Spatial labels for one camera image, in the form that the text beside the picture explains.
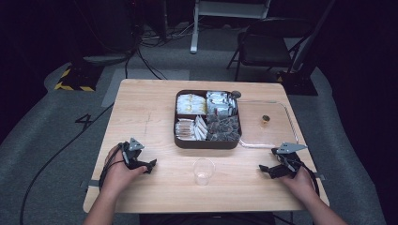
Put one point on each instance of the black folding chair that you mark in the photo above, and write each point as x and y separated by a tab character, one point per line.
266	47

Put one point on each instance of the black stand base with pole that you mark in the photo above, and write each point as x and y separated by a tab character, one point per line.
302	81

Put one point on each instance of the grey tape strip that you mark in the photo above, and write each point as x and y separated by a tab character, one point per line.
92	183
319	176

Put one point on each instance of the clear lid with knob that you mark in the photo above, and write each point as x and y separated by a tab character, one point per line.
272	134

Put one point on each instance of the person's dark clothing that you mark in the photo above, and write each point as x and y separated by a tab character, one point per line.
206	219

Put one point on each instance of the row of white sachets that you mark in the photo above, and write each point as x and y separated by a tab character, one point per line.
200	128

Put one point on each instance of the pile of clear stick packets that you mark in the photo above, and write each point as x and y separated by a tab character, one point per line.
184	129

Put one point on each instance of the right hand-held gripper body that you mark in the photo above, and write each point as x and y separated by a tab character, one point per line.
287	162

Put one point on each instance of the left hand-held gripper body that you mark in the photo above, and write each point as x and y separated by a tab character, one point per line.
133	155

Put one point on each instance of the pile of white-grey packets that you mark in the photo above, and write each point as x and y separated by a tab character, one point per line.
220	103

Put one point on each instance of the clear plastic cup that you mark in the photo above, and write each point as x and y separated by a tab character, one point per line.
203	172

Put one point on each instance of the person's left hand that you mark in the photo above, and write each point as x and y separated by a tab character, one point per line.
120	175

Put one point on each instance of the black-yellow striped stand base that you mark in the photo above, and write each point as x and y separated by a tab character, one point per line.
79	79

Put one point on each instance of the white metal stand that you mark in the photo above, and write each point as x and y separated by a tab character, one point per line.
219	9

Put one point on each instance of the pile of yellow-white packets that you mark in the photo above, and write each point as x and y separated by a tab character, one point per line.
191	104

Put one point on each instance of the person's right hand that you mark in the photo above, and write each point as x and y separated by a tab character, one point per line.
298	184

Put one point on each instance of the pile of dark tea packets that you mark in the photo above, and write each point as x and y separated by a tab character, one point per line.
222	127

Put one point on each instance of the brown divided tray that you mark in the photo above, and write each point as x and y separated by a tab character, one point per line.
206	144

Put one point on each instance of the small round grey cap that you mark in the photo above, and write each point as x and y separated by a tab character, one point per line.
235	94

